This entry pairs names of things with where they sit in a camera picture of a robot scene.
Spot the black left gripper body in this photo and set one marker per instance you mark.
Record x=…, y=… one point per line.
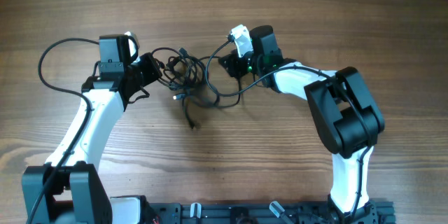
x=145, y=71

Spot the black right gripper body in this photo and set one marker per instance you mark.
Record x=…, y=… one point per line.
x=229, y=64

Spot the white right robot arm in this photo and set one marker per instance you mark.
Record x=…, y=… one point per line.
x=346, y=117

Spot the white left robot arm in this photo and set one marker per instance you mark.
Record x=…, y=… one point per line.
x=67, y=187

